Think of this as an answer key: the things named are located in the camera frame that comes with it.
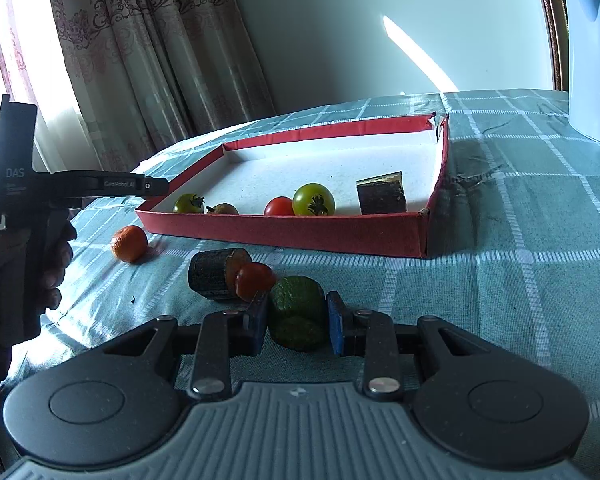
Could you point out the green tomato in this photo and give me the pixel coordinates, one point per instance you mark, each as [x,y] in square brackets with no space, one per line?
[187,204]
[314,199]

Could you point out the brown longan fruit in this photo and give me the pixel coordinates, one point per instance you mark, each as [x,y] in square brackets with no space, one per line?
[224,209]

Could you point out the light blue kettle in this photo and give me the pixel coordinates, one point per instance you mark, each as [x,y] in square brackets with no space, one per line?
[595,60]

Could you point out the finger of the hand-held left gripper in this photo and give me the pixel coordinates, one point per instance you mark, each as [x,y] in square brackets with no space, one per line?
[125,185]

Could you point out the person's left hand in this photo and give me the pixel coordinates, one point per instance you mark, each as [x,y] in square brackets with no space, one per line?
[66,240]

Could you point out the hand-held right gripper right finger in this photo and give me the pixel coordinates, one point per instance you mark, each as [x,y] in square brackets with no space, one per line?
[336,330]

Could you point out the teal checked cloth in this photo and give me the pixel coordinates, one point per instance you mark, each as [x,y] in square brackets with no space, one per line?
[530,235]

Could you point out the dark eggplant chunk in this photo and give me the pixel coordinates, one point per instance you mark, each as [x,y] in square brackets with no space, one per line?
[380,195]
[207,272]

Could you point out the orange mandarin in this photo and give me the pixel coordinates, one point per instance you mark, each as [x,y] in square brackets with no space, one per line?
[129,244]

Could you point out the red cherry tomato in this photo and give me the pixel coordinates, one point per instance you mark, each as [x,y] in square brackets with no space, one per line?
[255,279]
[279,206]

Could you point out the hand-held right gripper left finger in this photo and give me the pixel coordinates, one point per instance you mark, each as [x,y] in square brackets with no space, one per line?
[255,330]

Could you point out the wooden framed patterned headboard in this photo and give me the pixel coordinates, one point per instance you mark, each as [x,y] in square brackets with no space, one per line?
[547,10]

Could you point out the patterned window curtain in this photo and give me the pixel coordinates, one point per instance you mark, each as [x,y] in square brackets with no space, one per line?
[155,60]

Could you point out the red shallow cardboard box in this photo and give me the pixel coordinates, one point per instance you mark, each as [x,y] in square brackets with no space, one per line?
[305,165]

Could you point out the green cucumber chunk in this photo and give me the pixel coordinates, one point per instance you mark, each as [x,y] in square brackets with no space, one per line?
[297,310]

